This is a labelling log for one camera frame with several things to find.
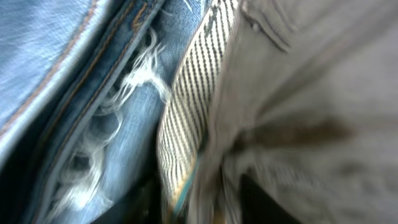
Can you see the folded blue denim shorts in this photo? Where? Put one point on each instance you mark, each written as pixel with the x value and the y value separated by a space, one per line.
pixel 83 86

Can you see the grey shorts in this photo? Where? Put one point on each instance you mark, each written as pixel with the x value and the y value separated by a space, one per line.
pixel 284 112

